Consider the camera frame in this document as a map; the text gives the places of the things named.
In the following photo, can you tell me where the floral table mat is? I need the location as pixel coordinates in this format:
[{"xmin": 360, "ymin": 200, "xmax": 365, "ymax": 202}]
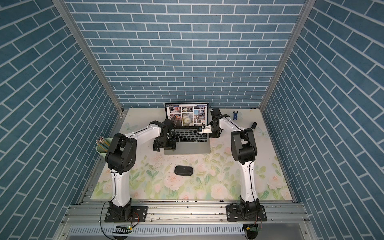
[{"xmin": 89, "ymin": 107, "xmax": 293, "ymax": 201}]

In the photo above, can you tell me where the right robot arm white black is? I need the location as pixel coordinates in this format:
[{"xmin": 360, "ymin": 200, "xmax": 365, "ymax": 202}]
[{"xmin": 209, "ymin": 109, "xmax": 261, "ymax": 222}]

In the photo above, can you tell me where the aluminium rail frame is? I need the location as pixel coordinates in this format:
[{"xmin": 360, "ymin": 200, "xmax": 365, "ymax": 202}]
[{"xmin": 54, "ymin": 201, "xmax": 317, "ymax": 240}]

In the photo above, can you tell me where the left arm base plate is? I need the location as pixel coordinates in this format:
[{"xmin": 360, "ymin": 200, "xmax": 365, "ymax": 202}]
[{"xmin": 104, "ymin": 206, "xmax": 148, "ymax": 223}]

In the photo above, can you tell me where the silver laptop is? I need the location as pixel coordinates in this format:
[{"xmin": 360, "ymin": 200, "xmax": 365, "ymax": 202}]
[{"xmin": 164, "ymin": 102, "xmax": 211, "ymax": 156}]

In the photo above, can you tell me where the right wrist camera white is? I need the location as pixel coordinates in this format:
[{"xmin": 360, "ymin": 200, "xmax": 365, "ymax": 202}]
[{"xmin": 198, "ymin": 125, "xmax": 212, "ymax": 134}]

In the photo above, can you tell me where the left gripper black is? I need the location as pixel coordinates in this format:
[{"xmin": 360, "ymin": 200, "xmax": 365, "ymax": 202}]
[{"xmin": 154, "ymin": 135, "xmax": 177, "ymax": 152}]

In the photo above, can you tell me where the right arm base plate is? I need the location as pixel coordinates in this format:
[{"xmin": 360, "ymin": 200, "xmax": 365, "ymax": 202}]
[{"xmin": 226, "ymin": 205, "xmax": 268, "ymax": 222}]

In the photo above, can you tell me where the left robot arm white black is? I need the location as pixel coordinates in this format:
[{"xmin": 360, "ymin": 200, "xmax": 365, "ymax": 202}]
[{"xmin": 105, "ymin": 119, "xmax": 176, "ymax": 223}]

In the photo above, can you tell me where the green circuit board left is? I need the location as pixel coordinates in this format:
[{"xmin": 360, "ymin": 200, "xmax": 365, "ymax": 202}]
[{"xmin": 113, "ymin": 226, "xmax": 133, "ymax": 235}]

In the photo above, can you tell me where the green circuit board right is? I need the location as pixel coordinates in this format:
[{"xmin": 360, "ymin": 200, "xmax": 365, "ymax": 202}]
[{"xmin": 246, "ymin": 225, "xmax": 263, "ymax": 232}]

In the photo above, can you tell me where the black wireless mouse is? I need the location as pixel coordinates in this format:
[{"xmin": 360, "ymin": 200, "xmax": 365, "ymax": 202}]
[{"xmin": 174, "ymin": 166, "xmax": 194, "ymax": 177}]

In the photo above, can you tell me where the green circuit board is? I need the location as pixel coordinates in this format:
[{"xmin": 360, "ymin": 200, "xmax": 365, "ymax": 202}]
[
  {"xmin": 113, "ymin": 226, "xmax": 133, "ymax": 235},
  {"xmin": 246, "ymin": 225, "xmax": 263, "ymax": 232}
]

